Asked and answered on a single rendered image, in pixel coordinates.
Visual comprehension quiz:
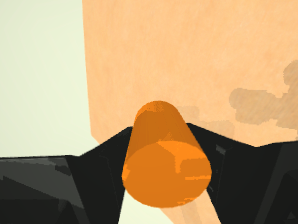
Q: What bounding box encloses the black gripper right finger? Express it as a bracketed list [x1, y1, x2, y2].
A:
[186, 123, 298, 224]

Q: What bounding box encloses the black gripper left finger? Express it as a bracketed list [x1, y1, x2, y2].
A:
[0, 126, 133, 224]

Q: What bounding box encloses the orange knob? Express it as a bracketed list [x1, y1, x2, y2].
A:
[122, 100, 212, 209]

